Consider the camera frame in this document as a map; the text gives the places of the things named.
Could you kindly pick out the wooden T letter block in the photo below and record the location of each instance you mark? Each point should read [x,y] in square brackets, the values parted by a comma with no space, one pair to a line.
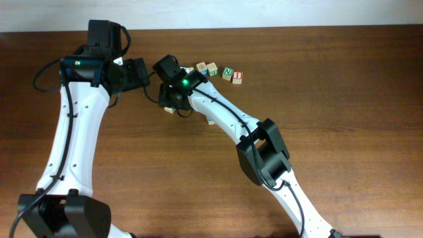
[210,121]

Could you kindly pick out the wooden block blue side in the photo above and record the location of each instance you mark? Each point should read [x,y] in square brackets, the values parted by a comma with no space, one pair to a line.
[202,68]

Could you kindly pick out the plain wooden block green side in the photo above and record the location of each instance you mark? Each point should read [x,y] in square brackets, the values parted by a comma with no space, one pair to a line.
[170,110]

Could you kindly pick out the red I letter block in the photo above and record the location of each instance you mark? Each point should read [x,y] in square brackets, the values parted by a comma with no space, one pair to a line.
[237,77]

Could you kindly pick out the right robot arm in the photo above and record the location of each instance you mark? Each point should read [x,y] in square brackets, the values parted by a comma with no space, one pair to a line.
[262,152]

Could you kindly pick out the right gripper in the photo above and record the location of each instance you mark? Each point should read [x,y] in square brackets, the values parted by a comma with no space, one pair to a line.
[163,97]

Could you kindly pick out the green N letter block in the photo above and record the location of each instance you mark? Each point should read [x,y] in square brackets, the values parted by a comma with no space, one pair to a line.
[227,73]

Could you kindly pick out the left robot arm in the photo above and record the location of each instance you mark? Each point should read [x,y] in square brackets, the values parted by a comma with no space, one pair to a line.
[91,80]

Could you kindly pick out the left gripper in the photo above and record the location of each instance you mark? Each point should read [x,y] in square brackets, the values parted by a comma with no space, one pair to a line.
[136,73]

